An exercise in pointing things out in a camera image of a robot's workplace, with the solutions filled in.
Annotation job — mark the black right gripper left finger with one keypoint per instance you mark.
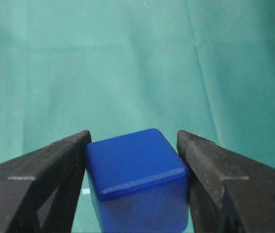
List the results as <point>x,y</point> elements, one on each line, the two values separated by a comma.
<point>39,191</point>

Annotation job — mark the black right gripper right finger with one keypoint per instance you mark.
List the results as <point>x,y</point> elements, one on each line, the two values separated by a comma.
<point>229,193</point>

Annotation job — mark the blue plastic block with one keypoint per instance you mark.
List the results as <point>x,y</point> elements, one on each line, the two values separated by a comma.
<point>138,183</point>

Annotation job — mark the green table cloth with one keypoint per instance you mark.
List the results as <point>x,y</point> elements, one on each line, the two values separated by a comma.
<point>115,67</point>

